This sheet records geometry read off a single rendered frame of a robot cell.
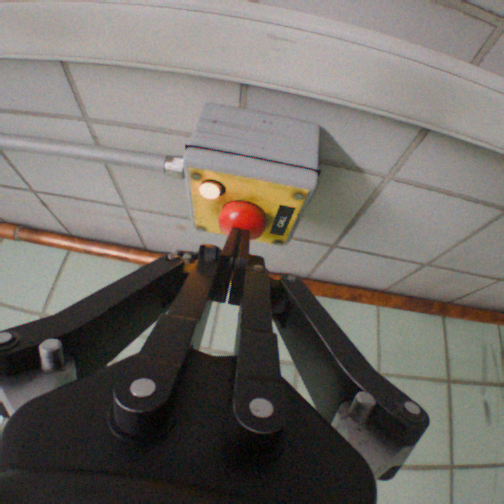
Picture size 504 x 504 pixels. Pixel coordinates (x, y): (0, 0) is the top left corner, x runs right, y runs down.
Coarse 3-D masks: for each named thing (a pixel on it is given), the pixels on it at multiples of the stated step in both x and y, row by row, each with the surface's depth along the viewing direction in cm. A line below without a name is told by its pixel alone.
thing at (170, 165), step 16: (0, 144) 24; (16, 144) 24; (32, 144) 24; (48, 144) 24; (64, 144) 24; (80, 144) 24; (96, 160) 25; (112, 160) 25; (128, 160) 24; (144, 160) 24; (160, 160) 25; (176, 160) 24; (176, 176) 25
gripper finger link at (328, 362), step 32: (288, 288) 14; (288, 320) 13; (320, 320) 11; (320, 352) 10; (352, 352) 10; (320, 384) 10; (352, 384) 8; (384, 384) 8; (384, 416) 7; (416, 416) 7; (384, 480) 7
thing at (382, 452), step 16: (368, 400) 8; (336, 416) 8; (352, 416) 8; (368, 416) 8; (352, 432) 7; (368, 432) 7; (384, 432) 7; (368, 448) 7; (384, 448) 7; (400, 448) 7; (384, 464) 6; (400, 464) 7
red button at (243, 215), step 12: (228, 204) 23; (240, 204) 22; (252, 204) 22; (228, 216) 22; (240, 216) 22; (252, 216) 22; (264, 216) 23; (228, 228) 23; (240, 228) 22; (252, 228) 22; (264, 228) 23
